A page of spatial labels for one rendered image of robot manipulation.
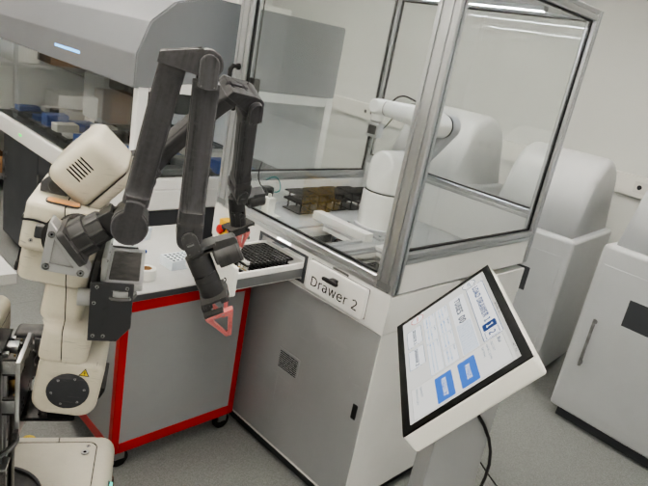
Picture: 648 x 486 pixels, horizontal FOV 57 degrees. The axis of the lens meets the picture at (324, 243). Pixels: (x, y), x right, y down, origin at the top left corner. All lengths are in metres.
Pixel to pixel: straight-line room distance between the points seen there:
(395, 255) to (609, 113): 3.28
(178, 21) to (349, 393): 1.70
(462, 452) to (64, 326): 1.03
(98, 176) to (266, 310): 1.17
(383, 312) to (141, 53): 1.49
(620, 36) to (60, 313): 4.32
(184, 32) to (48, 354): 1.62
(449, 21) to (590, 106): 3.29
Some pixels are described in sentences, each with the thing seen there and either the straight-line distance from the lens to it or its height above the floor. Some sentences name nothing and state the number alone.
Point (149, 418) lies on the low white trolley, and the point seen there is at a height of 0.21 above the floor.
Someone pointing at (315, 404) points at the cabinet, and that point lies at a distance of 2.35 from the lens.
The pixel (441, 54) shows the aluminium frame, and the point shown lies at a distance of 1.85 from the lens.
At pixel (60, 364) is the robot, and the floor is 0.80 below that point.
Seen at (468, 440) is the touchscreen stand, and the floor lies 0.87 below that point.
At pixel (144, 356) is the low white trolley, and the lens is 2.31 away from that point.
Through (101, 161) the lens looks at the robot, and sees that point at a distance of 1.47.
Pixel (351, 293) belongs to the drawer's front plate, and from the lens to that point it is 2.07.
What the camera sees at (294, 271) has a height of 0.87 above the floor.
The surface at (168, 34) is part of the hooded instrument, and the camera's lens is 2.77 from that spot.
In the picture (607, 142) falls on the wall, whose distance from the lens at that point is 4.99.
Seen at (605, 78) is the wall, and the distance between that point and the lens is 5.04.
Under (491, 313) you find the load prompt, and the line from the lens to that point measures 1.44.
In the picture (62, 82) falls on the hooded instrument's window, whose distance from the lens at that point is 3.44.
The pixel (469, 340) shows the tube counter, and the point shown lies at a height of 1.11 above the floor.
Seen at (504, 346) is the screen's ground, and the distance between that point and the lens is 1.29.
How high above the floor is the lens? 1.68
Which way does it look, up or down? 18 degrees down
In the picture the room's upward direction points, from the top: 11 degrees clockwise
